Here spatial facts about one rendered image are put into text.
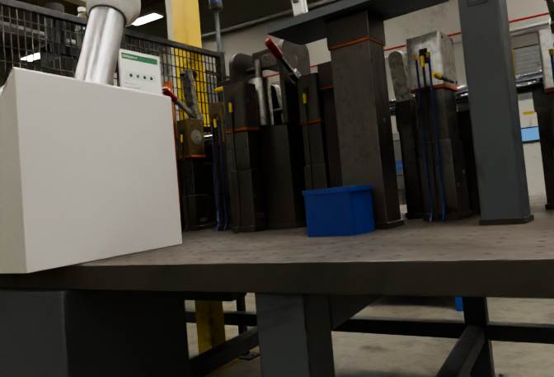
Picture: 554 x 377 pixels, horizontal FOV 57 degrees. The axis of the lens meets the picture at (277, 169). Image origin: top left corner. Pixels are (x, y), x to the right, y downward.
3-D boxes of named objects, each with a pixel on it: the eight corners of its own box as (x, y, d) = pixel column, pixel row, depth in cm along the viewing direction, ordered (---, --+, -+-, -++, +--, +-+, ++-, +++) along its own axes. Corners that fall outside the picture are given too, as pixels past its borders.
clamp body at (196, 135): (213, 229, 162) (204, 120, 164) (190, 233, 154) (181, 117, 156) (199, 230, 166) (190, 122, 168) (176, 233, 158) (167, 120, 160)
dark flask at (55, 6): (71, 49, 199) (68, 5, 200) (53, 45, 193) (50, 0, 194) (61, 54, 204) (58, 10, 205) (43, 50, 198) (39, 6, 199)
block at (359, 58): (404, 224, 106) (383, 16, 109) (388, 228, 100) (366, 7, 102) (361, 226, 112) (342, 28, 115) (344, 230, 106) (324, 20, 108)
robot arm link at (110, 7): (15, 182, 116) (59, 218, 136) (83, 181, 115) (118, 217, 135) (79, -50, 152) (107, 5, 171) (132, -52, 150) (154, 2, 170)
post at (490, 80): (534, 219, 91) (506, -18, 94) (525, 223, 85) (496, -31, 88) (490, 221, 96) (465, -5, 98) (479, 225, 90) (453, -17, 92)
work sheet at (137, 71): (165, 124, 226) (160, 56, 228) (122, 121, 208) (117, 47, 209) (161, 125, 227) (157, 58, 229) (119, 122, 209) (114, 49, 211)
